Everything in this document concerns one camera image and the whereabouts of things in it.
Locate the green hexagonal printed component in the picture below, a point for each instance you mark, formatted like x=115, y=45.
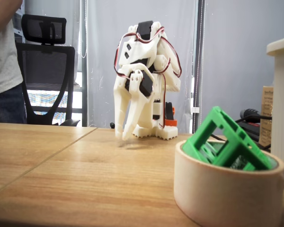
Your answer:
x=236, y=146

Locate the orange table clamp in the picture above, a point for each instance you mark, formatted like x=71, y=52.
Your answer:
x=170, y=121

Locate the black mesh office chair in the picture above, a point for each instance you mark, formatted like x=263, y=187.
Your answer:
x=47, y=63

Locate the black device with red label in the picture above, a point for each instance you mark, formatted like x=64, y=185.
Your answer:
x=249, y=118

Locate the brown cardboard box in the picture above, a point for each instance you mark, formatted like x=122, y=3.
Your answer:
x=266, y=118

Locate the person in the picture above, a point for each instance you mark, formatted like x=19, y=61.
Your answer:
x=2, y=71

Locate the beige masking tape roll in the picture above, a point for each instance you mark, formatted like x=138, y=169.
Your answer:
x=222, y=196

